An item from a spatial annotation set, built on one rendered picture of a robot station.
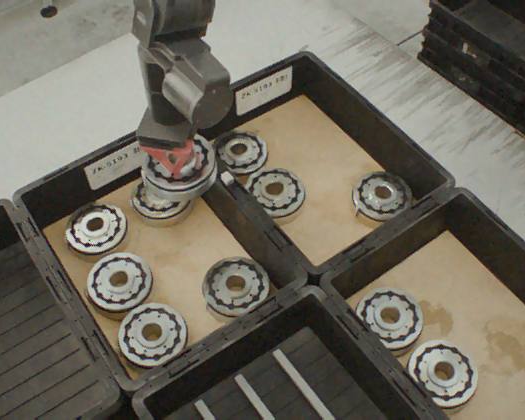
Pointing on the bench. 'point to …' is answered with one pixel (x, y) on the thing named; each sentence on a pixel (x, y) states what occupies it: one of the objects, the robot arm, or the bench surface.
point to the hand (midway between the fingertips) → (179, 154)
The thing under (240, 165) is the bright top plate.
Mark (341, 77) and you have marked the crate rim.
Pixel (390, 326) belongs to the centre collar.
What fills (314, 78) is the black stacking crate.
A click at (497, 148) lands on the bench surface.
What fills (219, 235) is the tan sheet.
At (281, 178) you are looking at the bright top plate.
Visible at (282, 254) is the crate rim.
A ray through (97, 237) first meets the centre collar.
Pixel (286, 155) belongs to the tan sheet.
